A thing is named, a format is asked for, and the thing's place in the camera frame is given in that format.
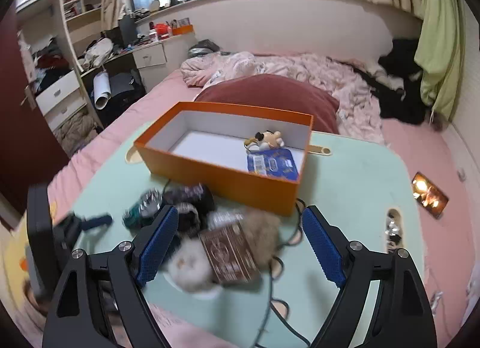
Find white fluffy pompom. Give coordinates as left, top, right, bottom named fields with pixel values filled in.
left=166, top=238, right=216, bottom=294

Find black lace-trimmed cloth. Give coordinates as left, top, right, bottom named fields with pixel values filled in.
left=122, top=184, right=216, bottom=238

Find brown fluffy pompom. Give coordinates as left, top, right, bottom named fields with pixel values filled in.
left=241, top=208, right=281, bottom=270

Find brown playing card box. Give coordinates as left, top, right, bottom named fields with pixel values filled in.
left=199, top=223, right=260, bottom=285

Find blue card packet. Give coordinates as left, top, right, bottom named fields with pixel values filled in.
left=247, top=148, right=299, bottom=181

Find small cartoon figurine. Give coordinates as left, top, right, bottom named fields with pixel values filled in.
left=244, top=130, right=285, bottom=152

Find foil wrappers in slot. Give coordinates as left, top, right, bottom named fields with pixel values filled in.
left=385, top=208, right=403, bottom=253

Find phone on bed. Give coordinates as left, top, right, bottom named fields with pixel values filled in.
left=412, top=171, right=449, bottom=219

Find white rolled paper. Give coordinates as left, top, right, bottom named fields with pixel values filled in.
left=93, top=71, right=112, bottom=110

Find white drawer desk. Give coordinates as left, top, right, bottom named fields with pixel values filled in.
left=103, top=32, right=197, bottom=93

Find white shelf cabinet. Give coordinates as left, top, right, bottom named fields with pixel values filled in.
left=14, top=0, right=106, bottom=154

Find orange cardboard box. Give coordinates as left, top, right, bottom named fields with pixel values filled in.
left=134, top=101, right=313, bottom=216

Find pink crumpled blanket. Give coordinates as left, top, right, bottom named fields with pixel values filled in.
left=181, top=51, right=385, bottom=144

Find black clothes pile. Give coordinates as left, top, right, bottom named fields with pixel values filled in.
left=353, top=39, right=427, bottom=125

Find dark red pillow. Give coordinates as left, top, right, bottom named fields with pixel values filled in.
left=195, top=74, right=339, bottom=134

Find green hanging garment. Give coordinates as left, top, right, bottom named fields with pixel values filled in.
left=414, top=0, right=465, bottom=121

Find black cable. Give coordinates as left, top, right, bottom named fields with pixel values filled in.
left=254, top=199, right=313, bottom=348

